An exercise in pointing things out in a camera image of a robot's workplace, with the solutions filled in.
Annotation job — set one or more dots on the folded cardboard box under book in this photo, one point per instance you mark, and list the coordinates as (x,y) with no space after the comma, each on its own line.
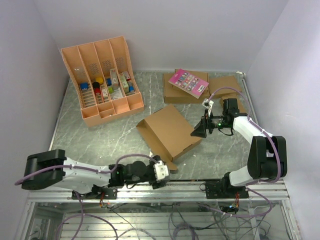
(174,95)

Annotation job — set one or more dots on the peach plastic file organizer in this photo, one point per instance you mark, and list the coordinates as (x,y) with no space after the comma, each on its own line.
(94,70)

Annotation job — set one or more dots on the aluminium mounting rail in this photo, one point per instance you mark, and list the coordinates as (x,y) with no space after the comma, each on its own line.
(177,191)

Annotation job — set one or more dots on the green white small carton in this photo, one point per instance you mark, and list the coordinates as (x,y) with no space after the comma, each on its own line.
(124,83)

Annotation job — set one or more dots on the small folded cardboard box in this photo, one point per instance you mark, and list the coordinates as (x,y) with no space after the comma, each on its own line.
(233,96)

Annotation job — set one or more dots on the folded cardboard box middle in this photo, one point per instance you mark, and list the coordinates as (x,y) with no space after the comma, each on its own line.
(225,82)

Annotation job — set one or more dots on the pink paperback book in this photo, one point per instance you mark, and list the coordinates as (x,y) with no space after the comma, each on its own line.
(194,83)

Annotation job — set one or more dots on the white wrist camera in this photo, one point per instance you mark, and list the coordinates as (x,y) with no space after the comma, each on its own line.
(161,171)
(208,104)

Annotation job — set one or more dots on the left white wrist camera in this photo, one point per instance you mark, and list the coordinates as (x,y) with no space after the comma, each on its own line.
(161,171)

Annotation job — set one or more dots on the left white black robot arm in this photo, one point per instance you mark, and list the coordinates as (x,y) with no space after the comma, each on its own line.
(86,181)

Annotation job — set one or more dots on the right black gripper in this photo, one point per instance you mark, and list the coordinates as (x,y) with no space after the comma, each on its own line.
(200,129)

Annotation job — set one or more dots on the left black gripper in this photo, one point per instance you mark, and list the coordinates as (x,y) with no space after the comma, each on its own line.
(156,183)

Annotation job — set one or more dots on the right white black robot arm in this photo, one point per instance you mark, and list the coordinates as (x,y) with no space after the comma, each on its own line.
(267,159)

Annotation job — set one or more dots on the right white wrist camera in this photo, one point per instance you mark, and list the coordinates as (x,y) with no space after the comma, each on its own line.
(208,104)

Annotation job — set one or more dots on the large cardboard box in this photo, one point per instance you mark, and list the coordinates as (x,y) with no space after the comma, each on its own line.
(168,135)

